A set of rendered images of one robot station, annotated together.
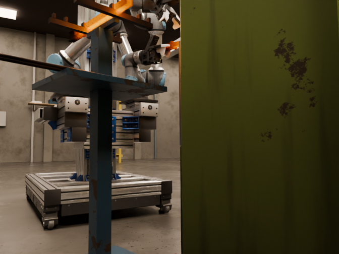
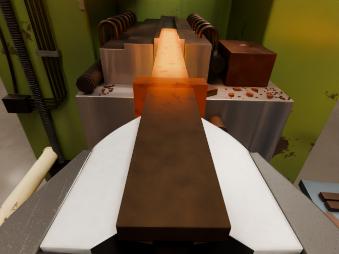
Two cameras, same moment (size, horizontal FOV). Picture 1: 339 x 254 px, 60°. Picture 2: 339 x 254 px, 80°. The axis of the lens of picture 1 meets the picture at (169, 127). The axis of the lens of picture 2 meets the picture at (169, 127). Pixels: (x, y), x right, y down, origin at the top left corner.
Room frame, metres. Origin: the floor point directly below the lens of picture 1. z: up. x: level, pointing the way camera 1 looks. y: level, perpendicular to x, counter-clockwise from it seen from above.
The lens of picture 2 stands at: (1.59, 0.07, 1.06)
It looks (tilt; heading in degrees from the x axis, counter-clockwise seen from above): 33 degrees down; 230
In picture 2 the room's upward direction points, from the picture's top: 2 degrees clockwise
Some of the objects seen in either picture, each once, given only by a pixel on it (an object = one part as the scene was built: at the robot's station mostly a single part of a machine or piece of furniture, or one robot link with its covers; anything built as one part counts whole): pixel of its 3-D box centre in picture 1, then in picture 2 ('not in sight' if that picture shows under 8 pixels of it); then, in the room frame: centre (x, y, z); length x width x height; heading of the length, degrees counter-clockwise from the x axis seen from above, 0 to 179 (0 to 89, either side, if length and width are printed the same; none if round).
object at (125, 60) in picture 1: (131, 60); not in sight; (1.71, 0.23, 0.99); 0.11 x 0.08 x 0.09; 51
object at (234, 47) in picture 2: not in sight; (240, 61); (1.19, -0.18, 0.95); 0.12 x 0.09 x 0.07; 51
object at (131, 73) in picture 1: (132, 76); not in sight; (1.72, 0.22, 0.89); 0.11 x 0.08 x 0.11; 168
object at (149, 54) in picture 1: (151, 55); not in sight; (1.61, 0.10, 0.98); 0.12 x 0.08 x 0.09; 51
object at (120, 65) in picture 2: not in sight; (159, 40); (1.24, -0.40, 0.96); 0.42 x 0.20 x 0.09; 51
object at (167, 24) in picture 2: not in sight; (169, 26); (1.22, -0.39, 0.99); 0.42 x 0.05 x 0.01; 51
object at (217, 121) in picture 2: not in sight; (217, 127); (1.33, -0.11, 0.87); 0.04 x 0.03 x 0.03; 51
